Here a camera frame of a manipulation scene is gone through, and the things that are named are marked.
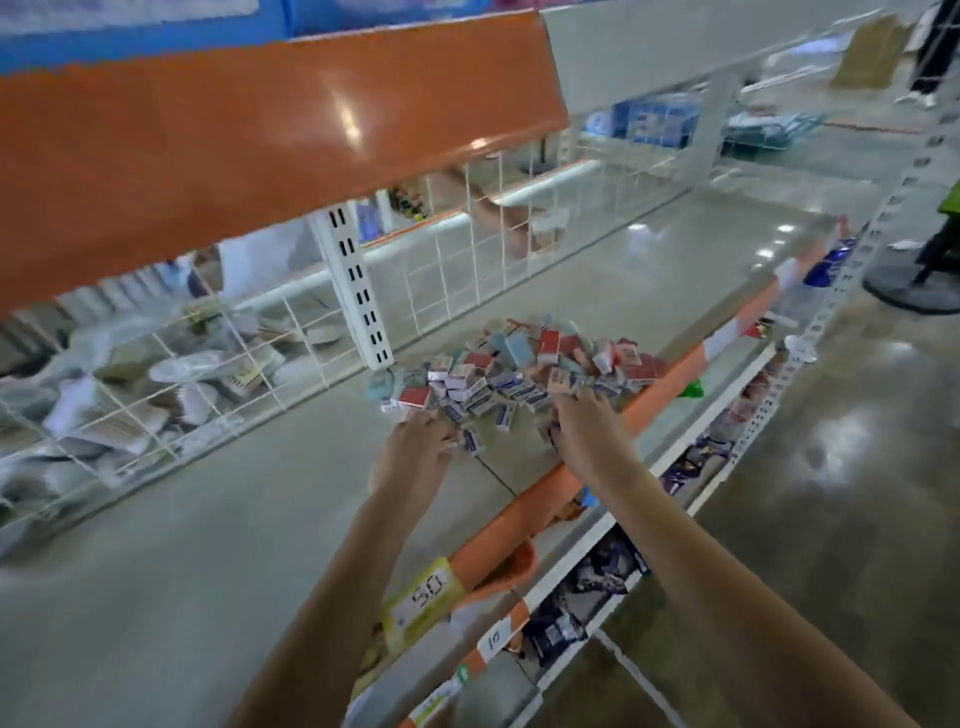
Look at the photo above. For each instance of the green packet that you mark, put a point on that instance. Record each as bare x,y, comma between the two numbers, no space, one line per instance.
692,389

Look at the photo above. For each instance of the person's right forearm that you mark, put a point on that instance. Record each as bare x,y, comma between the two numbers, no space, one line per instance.
735,600

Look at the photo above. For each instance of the white orange metal shelf unit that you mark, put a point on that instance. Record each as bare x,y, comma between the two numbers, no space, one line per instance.
180,555

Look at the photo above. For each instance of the row of dark snack packets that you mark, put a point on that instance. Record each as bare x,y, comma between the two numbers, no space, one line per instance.
630,578

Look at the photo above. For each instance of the pile of white packets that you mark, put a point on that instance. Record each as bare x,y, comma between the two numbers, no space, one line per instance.
150,390

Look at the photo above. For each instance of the person's left forearm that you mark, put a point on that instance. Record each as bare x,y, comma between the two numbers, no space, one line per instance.
338,630

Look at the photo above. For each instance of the brown cardboard box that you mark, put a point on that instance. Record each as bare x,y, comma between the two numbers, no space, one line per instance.
870,53

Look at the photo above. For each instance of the yellow price label strip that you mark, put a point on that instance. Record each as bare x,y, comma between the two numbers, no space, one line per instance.
408,615

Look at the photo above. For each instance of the person's right hand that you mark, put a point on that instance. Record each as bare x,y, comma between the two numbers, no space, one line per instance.
588,435

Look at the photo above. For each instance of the pile of mixed erasers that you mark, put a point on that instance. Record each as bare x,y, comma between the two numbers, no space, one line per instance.
510,360

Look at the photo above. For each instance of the row of blue packages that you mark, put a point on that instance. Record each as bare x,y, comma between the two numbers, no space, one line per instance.
180,23

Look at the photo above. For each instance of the person's left hand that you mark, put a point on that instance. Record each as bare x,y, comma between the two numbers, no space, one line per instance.
413,458

